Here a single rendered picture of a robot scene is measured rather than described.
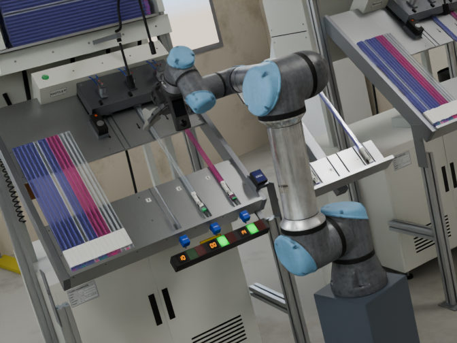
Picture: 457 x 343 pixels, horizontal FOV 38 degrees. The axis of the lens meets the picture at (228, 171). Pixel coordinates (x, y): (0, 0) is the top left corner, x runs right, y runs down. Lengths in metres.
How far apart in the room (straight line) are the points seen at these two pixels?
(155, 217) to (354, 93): 3.94
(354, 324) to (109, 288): 0.93
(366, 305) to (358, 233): 0.18
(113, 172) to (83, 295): 3.43
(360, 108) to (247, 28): 1.51
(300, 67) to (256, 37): 5.20
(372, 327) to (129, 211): 0.82
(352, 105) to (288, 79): 4.29
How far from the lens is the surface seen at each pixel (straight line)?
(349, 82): 5.79
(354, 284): 1.77
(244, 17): 6.69
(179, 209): 2.12
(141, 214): 2.10
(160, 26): 2.54
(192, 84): 1.88
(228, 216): 2.13
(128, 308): 2.39
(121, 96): 2.33
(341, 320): 1.82
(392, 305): 1.82
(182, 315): 2.48
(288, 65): 1.55
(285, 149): 1.57
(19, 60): 2.38
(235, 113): 6.49
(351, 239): 1.72
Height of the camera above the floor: 1.31
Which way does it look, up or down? 13 degrees down
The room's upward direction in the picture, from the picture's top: 14 degrees counter-clockwise
